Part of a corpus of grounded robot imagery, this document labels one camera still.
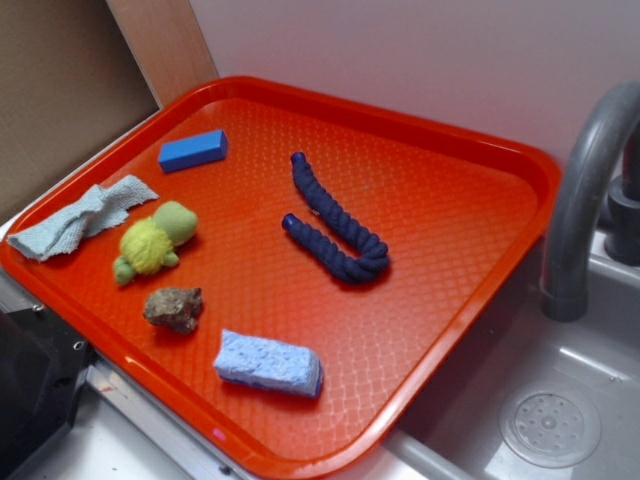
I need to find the grey faucet spout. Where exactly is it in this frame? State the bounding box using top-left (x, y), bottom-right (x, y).
top-left (540, 80), bottom-right (639, 322)

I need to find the light blue cloth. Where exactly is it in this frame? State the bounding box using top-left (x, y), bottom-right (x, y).
top-left (7, 175), bottom-right (159, 262)

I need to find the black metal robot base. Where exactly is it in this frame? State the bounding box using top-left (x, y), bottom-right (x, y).
top-left (1, 308), bottom-right (92, 479)

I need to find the dark blue rope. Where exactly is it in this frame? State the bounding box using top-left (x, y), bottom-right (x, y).
top-left (281, 151), bottom-right (391, 286)

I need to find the sink drain strainer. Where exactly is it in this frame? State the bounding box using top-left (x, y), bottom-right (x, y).
top-left (499, 382), bottom-right (601, 469)

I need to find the brown cardboard panel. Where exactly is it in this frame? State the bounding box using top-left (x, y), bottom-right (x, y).
top-left (1, 1), bottom-right (217, 221)

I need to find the green plush turtle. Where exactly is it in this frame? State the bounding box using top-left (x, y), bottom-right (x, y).
top-left (112, 201), bottom-right (199, 286)

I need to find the brown rock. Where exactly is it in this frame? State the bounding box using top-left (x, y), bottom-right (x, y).
top-left (143, 287), bottom-right (203, 335)

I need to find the blue rectangular block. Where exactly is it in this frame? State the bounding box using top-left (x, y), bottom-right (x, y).
top-left (158, 130), bottom-right (229, 173)

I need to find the black faucet handle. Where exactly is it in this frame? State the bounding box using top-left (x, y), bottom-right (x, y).
top-left (605, 127), bottom-right (639, 266)

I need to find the orange plastic tray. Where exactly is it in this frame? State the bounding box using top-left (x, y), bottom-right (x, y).
top-left (1, 77), bottom-right (560, 479)

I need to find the grey sink basin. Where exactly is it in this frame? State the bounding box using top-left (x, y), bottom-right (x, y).
top-left (385, 247), bottom-right (639, 479)

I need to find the light blue sponge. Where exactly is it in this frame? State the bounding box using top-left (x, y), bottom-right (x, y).
top-left (213, 330), bottom-right (323, 398)

